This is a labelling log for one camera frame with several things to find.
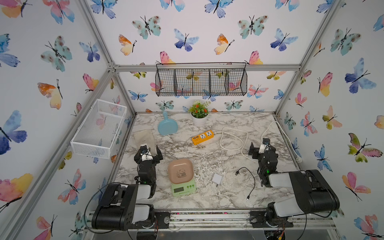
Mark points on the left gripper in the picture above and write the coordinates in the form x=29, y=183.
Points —
x=156, y=158

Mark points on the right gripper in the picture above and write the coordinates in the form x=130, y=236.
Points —
x=256, y=153

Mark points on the green electronic scale pink tray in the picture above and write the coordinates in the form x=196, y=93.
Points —
x=181, y=175

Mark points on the white usb charger adapter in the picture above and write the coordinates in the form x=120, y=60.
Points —
x=217, y=179

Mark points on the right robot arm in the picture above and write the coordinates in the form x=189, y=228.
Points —
x=312, y=193

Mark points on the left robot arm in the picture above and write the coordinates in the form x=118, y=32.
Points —
x=119, y=208

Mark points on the beige cloth glove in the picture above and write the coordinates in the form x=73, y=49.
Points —
x=145, y=137

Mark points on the blue plastic dustpan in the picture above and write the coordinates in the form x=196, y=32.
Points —
x=167, y=126

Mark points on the orange power strip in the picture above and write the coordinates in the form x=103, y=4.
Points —
x=203, y=137

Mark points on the potted plant white pot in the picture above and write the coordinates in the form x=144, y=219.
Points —
x=199, y=112

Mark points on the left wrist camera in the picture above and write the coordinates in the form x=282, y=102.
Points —
x=145, y=153

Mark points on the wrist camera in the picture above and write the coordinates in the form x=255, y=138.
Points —
x=265, y=146
x=145, y=153

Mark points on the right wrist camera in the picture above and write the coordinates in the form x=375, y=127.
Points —
x=265, y=146

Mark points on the white mesh wall basket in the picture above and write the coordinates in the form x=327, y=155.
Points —
x=98, y=133

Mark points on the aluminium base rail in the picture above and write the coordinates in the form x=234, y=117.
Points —
x=240, y=219

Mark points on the black wire wall basket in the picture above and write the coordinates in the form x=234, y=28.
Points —
x=201, y=79

